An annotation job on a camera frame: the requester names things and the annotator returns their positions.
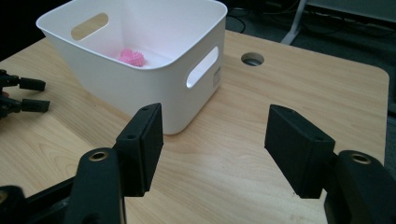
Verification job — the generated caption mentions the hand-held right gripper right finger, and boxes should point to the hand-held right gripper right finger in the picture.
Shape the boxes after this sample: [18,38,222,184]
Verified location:
[263,104,336,200]

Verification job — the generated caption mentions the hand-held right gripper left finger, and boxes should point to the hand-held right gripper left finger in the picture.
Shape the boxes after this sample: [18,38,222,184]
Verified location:
[112,102,164,198]

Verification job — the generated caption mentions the white plastic bin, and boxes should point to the white plastic bin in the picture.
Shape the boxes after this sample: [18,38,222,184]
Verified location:
[35,0,229,136]

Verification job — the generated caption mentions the pink fuzzy ball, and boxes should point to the pink fuzzy ball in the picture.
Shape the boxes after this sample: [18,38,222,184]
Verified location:
[118,48,147,68]

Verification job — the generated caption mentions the white metal table leg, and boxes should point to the white metal table leg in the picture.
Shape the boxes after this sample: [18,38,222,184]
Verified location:
[279,0,308,47]

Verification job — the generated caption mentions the grey panel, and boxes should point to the grey panel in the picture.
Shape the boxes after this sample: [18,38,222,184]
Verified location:
[306,0,396,24]

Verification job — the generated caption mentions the black cable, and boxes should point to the black cable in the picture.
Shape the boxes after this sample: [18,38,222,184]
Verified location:
[226,14,248,35]

